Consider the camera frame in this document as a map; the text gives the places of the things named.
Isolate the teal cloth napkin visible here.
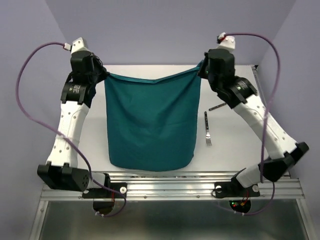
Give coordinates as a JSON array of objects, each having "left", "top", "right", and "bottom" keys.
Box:
[{"left": 104, "top": 65, "right": 201, "bottom": 172}]

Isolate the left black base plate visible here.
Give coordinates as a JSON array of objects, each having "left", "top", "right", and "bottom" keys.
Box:
[{"left": 82, "top": 182, "right": 128, "bottom": 199}]

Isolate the aluminium rail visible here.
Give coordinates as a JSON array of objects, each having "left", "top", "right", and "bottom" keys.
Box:
[
  {"left": 39, "top": 170, "right": 306, "bottom": 201},
  {"left": 251, "top": 65, "right": 268, "bottom": 106}
]

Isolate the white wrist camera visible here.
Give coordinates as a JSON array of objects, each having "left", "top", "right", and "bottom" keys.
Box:
[
  {"left": 63, "top": 37, "right": 89, "bottom": 54},
  {"left": 216, "top": 35, "right": 236, "bottom": 53}
]

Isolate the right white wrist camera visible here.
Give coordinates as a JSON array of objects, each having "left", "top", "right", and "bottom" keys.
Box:
[{"left": 216, "top": 35, "right": 236, "bottom": 53}]

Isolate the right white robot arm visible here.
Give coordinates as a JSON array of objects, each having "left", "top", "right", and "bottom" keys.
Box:
[{"left": 198, "top": 48, "right": 309, "bottom": 195}]

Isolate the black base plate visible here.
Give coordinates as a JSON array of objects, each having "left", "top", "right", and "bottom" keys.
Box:
[
  {"left": 211, "top": 178, "right": 261, "bottom": 199},
  {"left": 82, "top": 182, "right": 128, "bottom": 199}
]

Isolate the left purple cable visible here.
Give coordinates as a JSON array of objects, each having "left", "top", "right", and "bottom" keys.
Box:
[{"left": 15, "top": 42, "right": 128, "bottom": 218}]

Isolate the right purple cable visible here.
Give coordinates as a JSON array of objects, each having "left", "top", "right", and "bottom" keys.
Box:
[{"left": 216, "top": 32, "right": 280, "bottom": 217}]

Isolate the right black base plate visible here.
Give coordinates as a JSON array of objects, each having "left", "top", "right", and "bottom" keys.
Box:
[{"left": 211, "top": 178, "right": 261, "bottom": 199}]

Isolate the purple cable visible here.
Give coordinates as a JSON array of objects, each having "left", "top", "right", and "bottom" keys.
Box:
[
  {"left": 15, "top": 42, "right": 128, "bottom": 218},
  {"left": 216, "top": 32, "right": 280, "bottom": 217}
]

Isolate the metal fork black handle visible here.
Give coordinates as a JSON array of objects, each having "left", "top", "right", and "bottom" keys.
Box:
[{"left": 204, "top": 111, "right": 212, "bottom": 147}]

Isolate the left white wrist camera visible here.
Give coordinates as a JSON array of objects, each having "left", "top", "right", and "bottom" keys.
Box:
[{"left": 63, "top": 37, "right": 89, "bottom": 54}]

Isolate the aluminium right side rail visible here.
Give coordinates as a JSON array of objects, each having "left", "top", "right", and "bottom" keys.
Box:
[{"left": 251, "top": 65, "right": 268, "bottom": 106}]

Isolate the aluminium front rail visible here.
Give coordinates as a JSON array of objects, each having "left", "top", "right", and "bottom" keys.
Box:
[{"left": 39, "top": 170, "right": 306, "bottom": 201}]

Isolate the metal knife black handle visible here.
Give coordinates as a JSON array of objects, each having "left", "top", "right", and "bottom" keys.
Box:
[{"left": 208, "top": 102, "right": 227, "bottom": 111}]

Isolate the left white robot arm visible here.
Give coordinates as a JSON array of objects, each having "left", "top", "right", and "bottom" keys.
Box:
[{"left": 37, "top": 47, "right": 108, "bottom": 192}]

